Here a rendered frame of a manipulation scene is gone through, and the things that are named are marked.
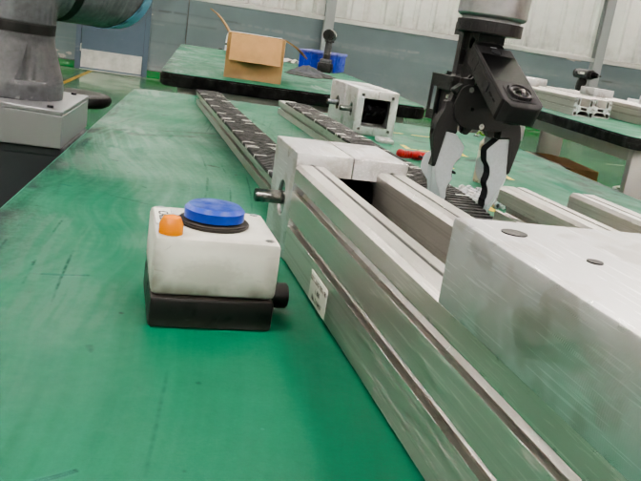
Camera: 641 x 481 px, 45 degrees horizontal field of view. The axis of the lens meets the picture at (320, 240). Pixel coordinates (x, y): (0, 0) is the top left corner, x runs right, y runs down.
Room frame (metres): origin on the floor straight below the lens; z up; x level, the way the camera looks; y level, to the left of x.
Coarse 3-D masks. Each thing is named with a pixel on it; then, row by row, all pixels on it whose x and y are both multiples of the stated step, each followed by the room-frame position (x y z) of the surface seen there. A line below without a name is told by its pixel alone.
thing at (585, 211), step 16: (512, 192) 0.67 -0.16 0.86; (528, 192) 0.68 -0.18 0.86; (512, 208) 0.66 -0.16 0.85; (528, 208) 0.64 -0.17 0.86; (544, 208) 0.62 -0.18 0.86; (560, 208) 0.62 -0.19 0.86; (576, 208) 0.70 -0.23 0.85; (592, 208) 0.67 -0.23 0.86; (608, 208) 0.66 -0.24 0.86; (624, 208) 0.67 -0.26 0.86; (544, 224) 0.61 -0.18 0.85; (560, 224) 0.59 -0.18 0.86; (576, 224) 0.57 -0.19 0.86; (592, 224) 0.57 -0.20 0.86; (608, 224) 0.65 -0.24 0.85; (624, 224) 0.63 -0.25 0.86; (640, 224) 0.61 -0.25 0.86
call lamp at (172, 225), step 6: (168, 216) 0.46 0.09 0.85; (174, 216) 0.46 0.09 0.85; (162, 222) 0.46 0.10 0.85; (168, 222) 0.46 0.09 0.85; (174, 222) 0.46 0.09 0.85; (180, 222) 0.46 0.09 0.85; (162, 228) 0.46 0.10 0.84; (168, 228) 0.45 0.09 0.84; (174, 228) 0.46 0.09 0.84; (180, 228) 0.46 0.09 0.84; (162, 234) 0.46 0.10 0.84; (168, 234) 0.45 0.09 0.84; (174, 234) 0.46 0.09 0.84; (180, 234) 0.46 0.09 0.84
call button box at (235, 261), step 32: (192, 224) 0.48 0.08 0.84; (256, 224) 0.51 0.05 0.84; (160, 256) 0.45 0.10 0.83; (192, 256) 0.46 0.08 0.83; (224, 256) 0.46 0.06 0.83; (256, 256) 0.47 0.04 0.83; (160, 288) 0.45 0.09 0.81; (192, 288) 0.46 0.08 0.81; (224, 288) 0.46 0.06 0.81; (256, 288) 0.47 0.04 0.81; (288, 288) 0.51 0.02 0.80; (160, 320) 0.45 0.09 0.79; (192, 320) 0.46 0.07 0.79; (224, 320) 0.46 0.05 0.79; (256, 320) 0.47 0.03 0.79
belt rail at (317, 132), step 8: (280, 104) 1.78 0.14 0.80; (280, 112) 1.77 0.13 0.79; (288, 112) 1.73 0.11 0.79; (296, 112) 1.63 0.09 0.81; (296, 120) 1.62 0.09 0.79; (304, 120) 1.55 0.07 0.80; (304, 128) 1.54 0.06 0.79; (312, 128) 1.51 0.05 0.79; (320, 128) 1.42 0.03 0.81; (312, 136) 1.47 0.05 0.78; (320, 136) 1.41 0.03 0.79; (328, 136) 1.36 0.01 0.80; (336, 136) 1.32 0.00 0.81
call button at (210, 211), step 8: (192, 200) 0.50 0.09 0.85; (200, 200) 0.50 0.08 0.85; (208, 200) 0.51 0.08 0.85; (216, 200) 0.51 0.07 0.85; (224, 200) 0.51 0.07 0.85; (184, 208) 0.49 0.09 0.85; (192, 208) 0.49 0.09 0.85; (200, 208) 0.48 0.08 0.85; (208, 208) 0.48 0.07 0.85; (216, 208) 0.49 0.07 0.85; (224, 208) 0.49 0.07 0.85; (232, 208) 0.49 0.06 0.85; (240, 208) 0.50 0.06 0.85; (192, 216) 0.48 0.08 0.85; (200, 216) 0.48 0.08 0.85; (208, 216) 0.48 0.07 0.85; (216, 216) 0.48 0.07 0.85; (224, 216) 0.48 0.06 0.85; (232, 216) 0.48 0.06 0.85; (240, 216) 0.49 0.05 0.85; (216, 224) 0.48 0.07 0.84; (224, 224) 0.48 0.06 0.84; (232, 224) 0.49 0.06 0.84
